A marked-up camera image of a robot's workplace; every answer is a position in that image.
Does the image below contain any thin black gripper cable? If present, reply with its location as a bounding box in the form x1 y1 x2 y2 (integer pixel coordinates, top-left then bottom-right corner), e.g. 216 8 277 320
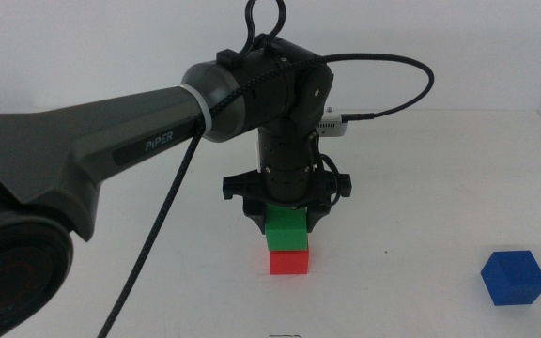
312 131 352 207

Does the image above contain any thin black cable loop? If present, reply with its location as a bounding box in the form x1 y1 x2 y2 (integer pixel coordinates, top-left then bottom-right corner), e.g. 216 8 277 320
240 0 287 57

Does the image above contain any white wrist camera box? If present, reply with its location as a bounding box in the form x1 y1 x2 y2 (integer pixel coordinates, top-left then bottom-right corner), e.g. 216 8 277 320
316 106 349 138

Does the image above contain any red cube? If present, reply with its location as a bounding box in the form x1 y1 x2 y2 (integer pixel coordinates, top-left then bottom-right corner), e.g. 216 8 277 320
269 248 310 276

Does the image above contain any white zip tie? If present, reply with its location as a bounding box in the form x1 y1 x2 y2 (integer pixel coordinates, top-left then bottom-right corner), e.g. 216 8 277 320
179 83 214 135

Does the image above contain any black braided cable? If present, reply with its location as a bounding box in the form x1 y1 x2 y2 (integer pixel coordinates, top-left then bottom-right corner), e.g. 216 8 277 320
96 53 435 338

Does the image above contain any blue cube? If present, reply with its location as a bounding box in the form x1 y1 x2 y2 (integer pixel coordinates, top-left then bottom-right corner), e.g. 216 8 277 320
480 250 541 307

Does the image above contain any green cube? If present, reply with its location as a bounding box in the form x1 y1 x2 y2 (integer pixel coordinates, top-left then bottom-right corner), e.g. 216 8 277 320
264 204 310 253

